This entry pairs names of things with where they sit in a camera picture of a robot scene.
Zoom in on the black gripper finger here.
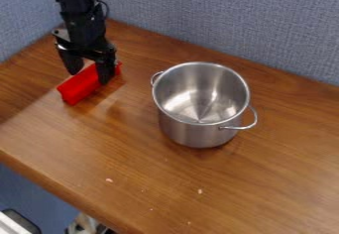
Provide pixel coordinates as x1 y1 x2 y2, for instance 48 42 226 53
95 58 115 84
59 49 86 75

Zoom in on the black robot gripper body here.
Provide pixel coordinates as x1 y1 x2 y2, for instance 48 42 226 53
51 1 118 62

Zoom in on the red rectangular block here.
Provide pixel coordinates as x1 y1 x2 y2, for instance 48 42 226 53
56 60 124 106

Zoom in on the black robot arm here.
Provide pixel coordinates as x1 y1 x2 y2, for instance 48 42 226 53
52 0 118 84

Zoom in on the stainless steel pot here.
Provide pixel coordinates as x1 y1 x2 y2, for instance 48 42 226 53
150 61 258 149

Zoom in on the white object below table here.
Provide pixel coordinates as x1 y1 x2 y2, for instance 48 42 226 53
66 213 116 234

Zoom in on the black and grey corner object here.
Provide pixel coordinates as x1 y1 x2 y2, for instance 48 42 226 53
0 209 43 234

